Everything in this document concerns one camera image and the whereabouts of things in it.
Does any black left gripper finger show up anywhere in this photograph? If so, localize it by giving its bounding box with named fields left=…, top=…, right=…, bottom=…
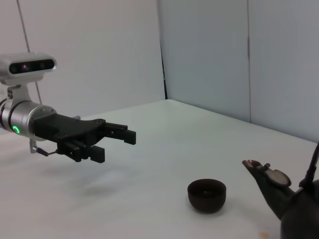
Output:
left=57, top=138, right=107, bottom=164
left=99, top=122, right=137, bottom=146

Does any left gripper cable with plug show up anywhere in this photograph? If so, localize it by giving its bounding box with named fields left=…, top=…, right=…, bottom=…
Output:
left=29, top=138, right=59, bottom=156

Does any white foam board panel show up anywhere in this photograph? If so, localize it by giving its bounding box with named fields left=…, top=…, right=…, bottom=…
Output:
left=0, top=0, right=166, bottom=135
left=157, top=0, right=251, bottom=124

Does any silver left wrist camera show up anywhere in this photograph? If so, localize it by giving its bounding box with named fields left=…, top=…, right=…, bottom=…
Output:
left=0, top=51, right=57, bottom=87

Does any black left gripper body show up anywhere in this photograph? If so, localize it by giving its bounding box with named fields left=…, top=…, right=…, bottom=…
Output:
left=32, top=113, right=107, bottom=150

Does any small dark teacup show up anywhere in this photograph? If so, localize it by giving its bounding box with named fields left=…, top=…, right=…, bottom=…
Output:
left=187, top=178, right=227, bottom=214

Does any black round teapot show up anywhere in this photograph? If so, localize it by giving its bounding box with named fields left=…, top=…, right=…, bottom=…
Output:
left=241, top=141, right=319, bottom=239

